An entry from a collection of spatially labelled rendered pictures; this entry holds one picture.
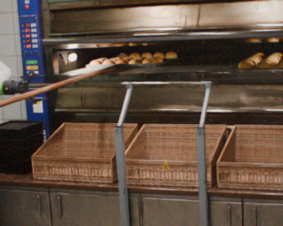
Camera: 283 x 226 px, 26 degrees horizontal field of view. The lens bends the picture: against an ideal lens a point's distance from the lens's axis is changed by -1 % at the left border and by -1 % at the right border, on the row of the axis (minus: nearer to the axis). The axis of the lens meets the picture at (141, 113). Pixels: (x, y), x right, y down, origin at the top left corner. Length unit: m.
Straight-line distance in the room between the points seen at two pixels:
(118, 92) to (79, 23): 0.53
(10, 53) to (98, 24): 0.72
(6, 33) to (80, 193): 1.34
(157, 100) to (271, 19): 0.91
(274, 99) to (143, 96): 0.86
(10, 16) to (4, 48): 0.23
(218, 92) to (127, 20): 0.75
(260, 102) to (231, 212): 0.76
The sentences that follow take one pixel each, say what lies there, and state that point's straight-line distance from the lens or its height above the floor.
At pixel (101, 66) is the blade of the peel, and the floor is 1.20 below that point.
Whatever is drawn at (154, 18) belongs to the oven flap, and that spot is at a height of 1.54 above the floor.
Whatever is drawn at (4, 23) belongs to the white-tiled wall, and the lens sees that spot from 4.53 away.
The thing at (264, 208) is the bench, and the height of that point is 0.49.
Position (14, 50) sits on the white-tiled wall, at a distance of 4.51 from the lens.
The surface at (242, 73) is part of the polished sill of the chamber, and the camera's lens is 3.93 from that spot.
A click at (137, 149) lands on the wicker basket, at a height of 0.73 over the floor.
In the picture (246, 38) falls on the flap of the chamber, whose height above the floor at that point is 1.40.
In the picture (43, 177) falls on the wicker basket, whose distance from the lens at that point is 3.99.
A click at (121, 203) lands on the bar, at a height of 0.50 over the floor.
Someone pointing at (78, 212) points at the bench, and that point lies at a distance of 3.90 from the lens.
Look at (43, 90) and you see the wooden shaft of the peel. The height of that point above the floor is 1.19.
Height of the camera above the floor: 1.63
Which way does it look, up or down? 10 degrees down
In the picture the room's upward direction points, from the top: 3 degrees counter-clockwise
